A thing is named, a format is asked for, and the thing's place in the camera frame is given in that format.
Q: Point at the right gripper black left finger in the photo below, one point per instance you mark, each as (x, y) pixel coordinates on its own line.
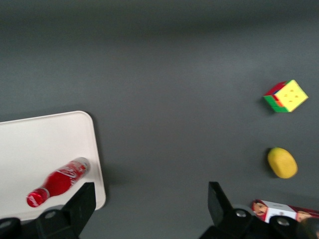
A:
(77, 214)

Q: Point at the red coke bottle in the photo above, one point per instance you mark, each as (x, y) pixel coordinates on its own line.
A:
(61, 180)

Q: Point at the red chocolate chip cookie box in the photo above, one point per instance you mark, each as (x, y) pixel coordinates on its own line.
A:
(279, 210)

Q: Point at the multicolour puzzle cube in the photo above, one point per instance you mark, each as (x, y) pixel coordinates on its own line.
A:
(290, 95)

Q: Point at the beige plastic tray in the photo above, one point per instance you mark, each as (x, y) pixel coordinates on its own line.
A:
(37, 144)

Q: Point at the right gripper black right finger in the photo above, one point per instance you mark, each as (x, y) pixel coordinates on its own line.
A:
(224, 219)

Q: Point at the yellow lemon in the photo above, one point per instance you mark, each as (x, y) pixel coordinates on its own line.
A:
(282, 163)

